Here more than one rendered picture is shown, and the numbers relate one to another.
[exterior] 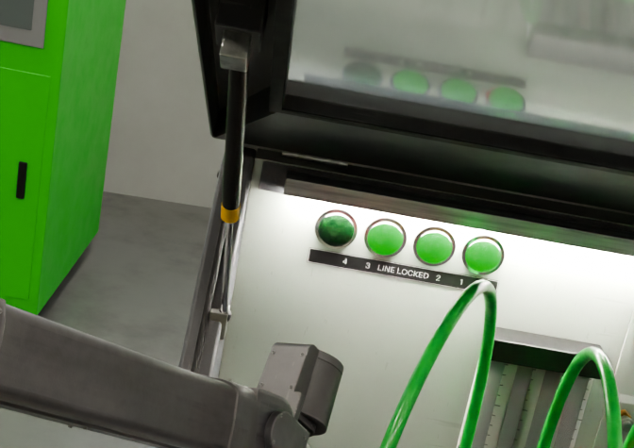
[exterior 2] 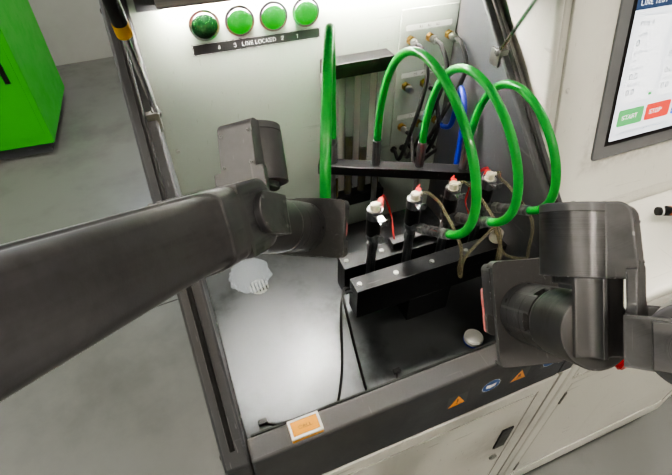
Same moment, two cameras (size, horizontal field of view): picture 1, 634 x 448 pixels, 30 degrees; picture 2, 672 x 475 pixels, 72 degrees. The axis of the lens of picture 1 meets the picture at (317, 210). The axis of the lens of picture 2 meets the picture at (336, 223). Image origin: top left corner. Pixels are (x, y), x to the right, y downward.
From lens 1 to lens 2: 0.55 m
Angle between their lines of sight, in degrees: 28
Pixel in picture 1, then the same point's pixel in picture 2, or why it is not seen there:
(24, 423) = (76, 195)
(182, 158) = (89, 34)
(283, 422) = (266, 200)
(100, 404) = (60, 338)
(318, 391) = (272, 155)
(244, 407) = (232, 210)
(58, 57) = not seen: outside the picture
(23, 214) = (15, 92)
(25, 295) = (42, 133)
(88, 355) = not seen: outside the picture
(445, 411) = (310, 120)
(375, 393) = not seen: hidden behind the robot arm
